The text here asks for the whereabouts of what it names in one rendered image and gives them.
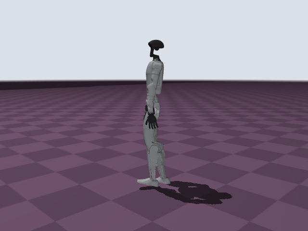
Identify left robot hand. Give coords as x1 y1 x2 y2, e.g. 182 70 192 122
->
145 107 158 129

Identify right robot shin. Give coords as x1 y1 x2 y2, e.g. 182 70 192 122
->
157 149 166 179

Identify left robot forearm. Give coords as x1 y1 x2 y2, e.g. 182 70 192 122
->
147 84 156 113

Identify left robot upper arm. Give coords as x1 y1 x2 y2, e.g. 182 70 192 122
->
147 62 162 90

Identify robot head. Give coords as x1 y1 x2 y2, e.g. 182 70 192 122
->
148 40 164 61

